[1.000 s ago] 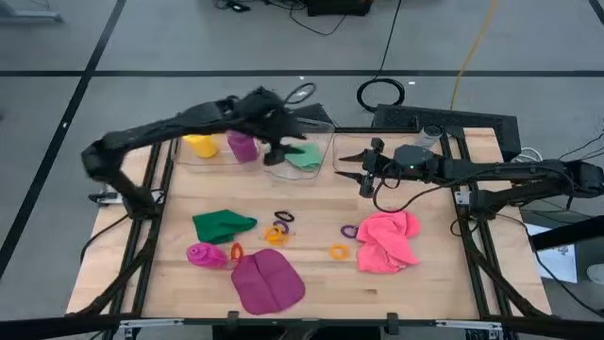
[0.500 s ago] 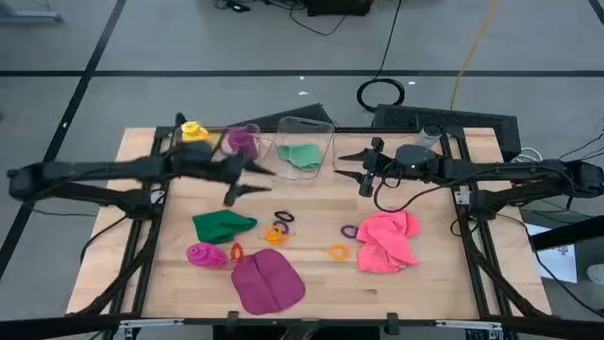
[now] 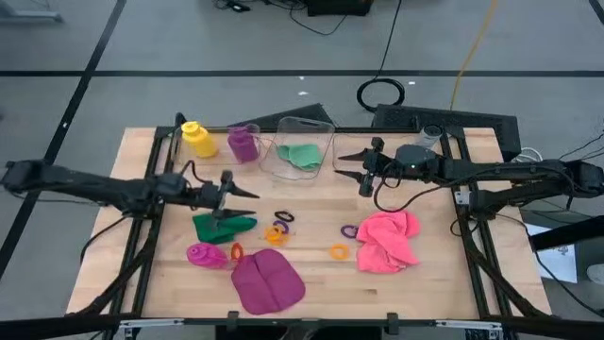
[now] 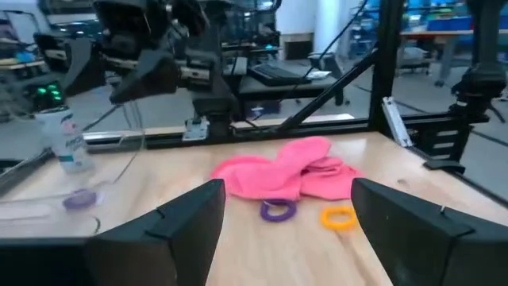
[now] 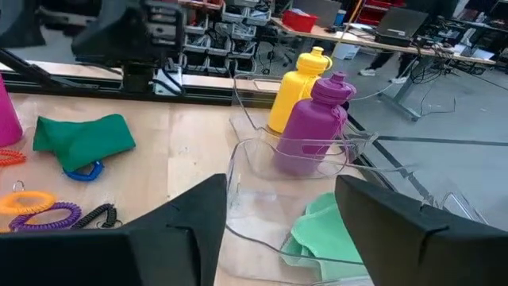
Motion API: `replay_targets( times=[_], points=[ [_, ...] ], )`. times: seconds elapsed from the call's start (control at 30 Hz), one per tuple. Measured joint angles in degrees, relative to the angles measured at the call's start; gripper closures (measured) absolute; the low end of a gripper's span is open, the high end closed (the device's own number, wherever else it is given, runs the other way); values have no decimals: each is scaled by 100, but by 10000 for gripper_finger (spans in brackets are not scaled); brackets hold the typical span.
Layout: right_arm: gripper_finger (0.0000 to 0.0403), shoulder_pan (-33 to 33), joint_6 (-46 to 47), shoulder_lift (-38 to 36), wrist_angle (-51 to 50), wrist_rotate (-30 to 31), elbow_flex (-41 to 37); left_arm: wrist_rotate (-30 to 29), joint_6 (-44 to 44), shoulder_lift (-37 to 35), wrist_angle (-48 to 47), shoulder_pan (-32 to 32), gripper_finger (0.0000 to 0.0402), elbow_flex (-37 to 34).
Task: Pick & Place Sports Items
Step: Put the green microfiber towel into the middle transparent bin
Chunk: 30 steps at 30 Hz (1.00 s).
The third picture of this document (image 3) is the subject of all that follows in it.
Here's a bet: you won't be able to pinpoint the pink plastic sports bottle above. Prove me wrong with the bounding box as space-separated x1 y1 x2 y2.
185 242 231 270

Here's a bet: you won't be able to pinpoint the pink terry towel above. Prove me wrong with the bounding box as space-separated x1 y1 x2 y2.
354 210 422 275

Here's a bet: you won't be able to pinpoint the black metal beam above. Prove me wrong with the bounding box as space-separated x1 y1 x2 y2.
528 214 604 252

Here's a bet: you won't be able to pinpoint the silver aluminium bracket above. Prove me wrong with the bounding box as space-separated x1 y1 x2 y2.
433 319 504 331
118 318 186 329

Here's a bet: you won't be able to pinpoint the purple plastic sports bottle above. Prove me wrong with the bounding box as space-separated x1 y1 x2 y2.
226 126 260 164

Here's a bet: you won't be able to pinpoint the grey metal base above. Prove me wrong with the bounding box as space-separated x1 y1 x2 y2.
0 0 63 24

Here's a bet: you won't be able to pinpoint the dark green microfibre cloth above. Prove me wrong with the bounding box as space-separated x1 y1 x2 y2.
192 212 259 246

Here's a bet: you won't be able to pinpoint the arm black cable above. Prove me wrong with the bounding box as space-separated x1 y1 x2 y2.
371 162 473 214
180 159 212 186

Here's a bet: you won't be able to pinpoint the white cable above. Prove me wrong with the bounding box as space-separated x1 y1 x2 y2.
511 145 545 165

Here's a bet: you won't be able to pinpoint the black coiled cable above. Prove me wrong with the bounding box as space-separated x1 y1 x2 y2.
355 0 407 114

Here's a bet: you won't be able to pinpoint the light green microfibre cloth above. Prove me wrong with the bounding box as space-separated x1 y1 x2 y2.
276 144 326 172

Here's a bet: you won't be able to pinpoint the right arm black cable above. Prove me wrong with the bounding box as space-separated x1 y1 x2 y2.
371 162 473 214

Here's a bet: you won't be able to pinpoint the yellow plastic sports bottle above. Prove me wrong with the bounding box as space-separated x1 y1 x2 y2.
180 120 220 160

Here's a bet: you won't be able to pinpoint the black box on floor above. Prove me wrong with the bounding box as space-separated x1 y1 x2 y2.
305 0 375 18

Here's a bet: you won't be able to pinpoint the magenta microfibre cloth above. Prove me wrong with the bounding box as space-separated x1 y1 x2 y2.
229 248 307 316

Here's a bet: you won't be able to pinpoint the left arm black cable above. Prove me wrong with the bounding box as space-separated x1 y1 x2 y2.
180 159 212 186

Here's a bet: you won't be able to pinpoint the yellow hanging cord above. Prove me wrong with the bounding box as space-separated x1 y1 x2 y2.
449 0 500 111

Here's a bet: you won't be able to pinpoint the clear plastic container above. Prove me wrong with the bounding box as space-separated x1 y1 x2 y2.
331 131 424 179
170 123 263 167
258 115 336 181

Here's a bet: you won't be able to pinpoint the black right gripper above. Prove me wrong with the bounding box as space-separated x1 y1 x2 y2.
333 136 398 198

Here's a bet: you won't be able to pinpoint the black floor cables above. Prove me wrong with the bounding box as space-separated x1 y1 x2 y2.
211 0 350 37

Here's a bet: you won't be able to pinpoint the white printed cup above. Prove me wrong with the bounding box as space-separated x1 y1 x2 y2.
417 123 445 150

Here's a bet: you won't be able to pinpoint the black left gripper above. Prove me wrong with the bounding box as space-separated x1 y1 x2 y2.
200 169 260 221

